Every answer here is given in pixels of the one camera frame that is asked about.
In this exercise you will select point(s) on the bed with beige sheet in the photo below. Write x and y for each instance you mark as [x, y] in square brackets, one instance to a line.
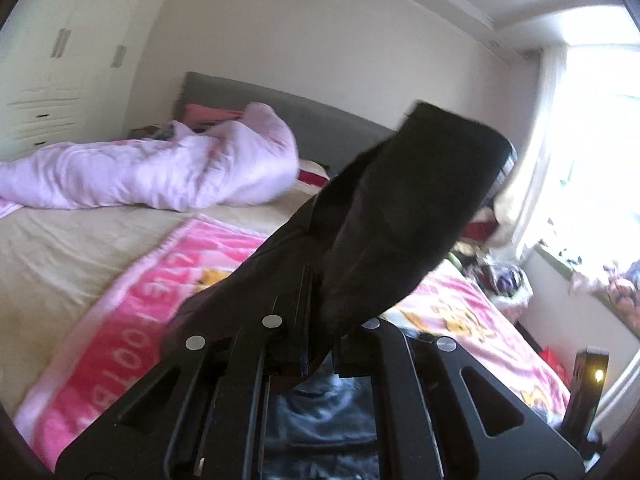
[60, 245]

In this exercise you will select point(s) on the white wardrobe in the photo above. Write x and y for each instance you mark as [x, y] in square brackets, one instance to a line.
[60, 60]

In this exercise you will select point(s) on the light pink duvet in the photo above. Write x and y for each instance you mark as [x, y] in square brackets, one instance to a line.
[150, 170]

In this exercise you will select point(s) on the window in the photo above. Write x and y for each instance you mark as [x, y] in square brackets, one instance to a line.
[595, 150]

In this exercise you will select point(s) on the clothes on windowsill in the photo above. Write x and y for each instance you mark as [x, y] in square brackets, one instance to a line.
[617, 285]

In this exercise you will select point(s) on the grey headboard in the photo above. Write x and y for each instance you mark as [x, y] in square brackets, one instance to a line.
[325, 120]

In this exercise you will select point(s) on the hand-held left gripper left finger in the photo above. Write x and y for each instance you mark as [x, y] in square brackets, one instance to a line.
[300, 320]

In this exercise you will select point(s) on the red striped pillow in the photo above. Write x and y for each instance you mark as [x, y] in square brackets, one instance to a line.
[314, 172]

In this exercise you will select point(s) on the cream curtain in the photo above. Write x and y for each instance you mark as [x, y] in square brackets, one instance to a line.
[537, 160]

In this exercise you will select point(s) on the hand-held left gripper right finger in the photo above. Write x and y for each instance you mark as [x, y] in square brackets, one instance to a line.
[360, 350]

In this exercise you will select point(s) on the pile of mixed clothes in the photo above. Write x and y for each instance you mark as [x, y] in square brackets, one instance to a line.
[492, 270]

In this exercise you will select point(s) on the red item on floor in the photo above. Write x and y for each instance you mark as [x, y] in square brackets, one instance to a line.
[554, 362]

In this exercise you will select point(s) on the black leather jacket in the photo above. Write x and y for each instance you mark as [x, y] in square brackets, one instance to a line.
[400, 200]

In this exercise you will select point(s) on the pink printed blanket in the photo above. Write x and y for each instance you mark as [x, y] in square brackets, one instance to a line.
[125, 320]

